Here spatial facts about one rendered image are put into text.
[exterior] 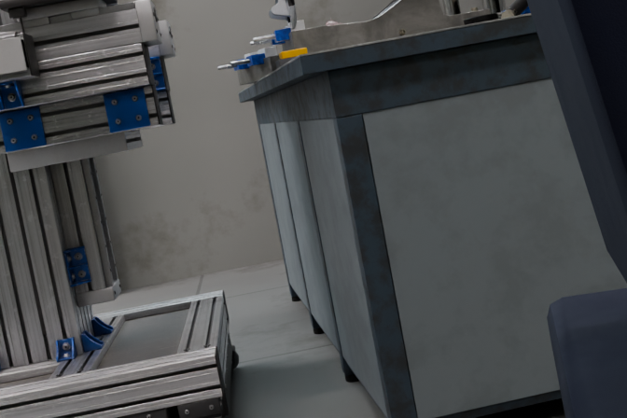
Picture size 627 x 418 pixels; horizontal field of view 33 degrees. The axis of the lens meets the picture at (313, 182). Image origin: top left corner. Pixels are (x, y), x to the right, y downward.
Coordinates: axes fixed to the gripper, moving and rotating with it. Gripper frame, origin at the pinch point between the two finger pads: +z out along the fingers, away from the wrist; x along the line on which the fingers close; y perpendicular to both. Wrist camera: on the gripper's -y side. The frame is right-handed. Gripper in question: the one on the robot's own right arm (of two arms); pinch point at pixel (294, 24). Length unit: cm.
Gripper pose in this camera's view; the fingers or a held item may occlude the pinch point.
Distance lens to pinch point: 268.2
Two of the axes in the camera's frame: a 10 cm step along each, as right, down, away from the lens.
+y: -9.8, 1.9, -1.1
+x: 1.3, 0.5, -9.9
